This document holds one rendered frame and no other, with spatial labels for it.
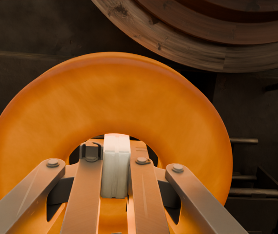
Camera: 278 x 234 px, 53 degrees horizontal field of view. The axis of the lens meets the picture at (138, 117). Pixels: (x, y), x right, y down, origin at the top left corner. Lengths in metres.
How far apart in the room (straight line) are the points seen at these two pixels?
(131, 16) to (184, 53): 0.08
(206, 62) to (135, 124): 0.21
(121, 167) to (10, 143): 0.07
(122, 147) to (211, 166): 0.06
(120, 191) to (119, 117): 0.04
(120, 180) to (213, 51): 0.24
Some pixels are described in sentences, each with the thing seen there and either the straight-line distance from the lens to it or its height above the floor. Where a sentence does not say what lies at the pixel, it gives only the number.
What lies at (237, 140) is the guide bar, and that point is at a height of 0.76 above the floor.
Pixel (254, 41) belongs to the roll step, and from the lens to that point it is 0.36.
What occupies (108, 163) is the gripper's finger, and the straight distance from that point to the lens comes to 0.15.
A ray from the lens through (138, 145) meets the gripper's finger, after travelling 0.18.
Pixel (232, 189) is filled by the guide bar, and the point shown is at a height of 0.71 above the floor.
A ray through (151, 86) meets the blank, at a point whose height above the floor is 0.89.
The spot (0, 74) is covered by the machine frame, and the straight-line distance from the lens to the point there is 0.48.
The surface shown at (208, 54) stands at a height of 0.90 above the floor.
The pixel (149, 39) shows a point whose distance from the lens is 0.35.
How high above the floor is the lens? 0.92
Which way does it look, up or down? 16 degrees down
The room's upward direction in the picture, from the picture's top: 5 degrees clockwise
